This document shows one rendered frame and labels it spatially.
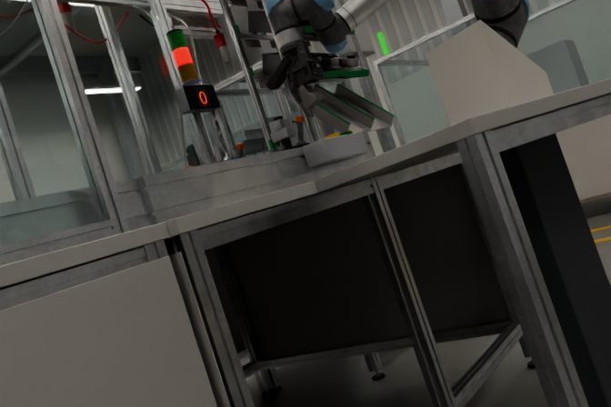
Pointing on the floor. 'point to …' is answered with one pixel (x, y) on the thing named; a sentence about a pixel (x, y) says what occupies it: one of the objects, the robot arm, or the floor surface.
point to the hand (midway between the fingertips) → (308, 114)
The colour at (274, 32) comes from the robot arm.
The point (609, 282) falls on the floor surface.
